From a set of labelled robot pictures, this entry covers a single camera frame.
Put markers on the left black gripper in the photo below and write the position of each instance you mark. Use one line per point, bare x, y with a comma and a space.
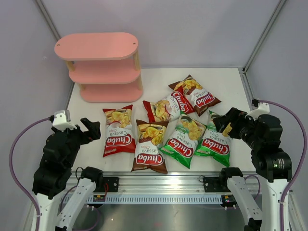
93, 133

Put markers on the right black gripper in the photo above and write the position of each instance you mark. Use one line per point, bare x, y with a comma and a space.
234, 116

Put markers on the red Chuba chips bag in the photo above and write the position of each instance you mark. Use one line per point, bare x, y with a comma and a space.
168, 108
119, 131

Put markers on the brown Chuba chips bag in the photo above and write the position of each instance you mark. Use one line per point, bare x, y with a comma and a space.
150, 139
199, 97

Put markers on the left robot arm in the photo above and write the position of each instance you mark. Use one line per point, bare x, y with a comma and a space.
54, 171

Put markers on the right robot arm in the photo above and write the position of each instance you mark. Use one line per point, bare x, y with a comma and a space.
261, 132

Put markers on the green chuba chips bag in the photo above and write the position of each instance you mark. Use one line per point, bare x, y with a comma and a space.
214, 144
183, 141

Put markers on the pink three-tier wooden shelf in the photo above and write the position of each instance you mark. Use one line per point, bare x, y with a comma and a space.
105, 66

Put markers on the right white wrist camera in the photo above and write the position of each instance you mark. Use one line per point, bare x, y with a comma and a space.
260, 109

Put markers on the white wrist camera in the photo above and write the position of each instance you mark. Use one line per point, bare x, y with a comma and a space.
62, 120
260, 109

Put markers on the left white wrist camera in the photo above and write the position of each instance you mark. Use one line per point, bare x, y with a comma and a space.
62, 120

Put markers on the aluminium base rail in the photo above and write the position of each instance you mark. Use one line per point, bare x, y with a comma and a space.
153, 188

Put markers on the right aluminium frame post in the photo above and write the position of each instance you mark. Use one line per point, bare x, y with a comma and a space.
266, 31

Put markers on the aluminium frame post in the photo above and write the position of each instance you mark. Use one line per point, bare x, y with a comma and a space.
47, 18
266, 31

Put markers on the left aluminium frame post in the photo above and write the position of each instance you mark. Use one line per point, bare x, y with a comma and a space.
47, 18

